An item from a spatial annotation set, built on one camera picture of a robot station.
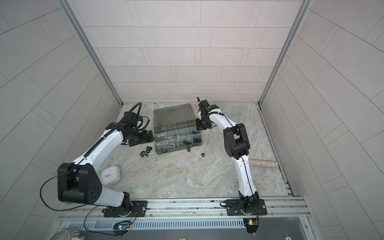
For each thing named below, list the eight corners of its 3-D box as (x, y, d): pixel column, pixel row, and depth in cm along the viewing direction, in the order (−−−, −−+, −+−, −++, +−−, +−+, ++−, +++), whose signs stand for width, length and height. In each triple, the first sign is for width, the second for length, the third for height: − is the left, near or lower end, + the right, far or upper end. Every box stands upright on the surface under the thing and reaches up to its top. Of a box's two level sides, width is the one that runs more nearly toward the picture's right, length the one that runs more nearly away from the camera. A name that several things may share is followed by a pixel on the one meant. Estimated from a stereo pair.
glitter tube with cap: (249, 167, 86) (251, 164, 83) (248, 162, 88) (250, 159, 85) (276, 169, 86) (278, 166, 83) (274, 164, 88) (277, 161, 85)
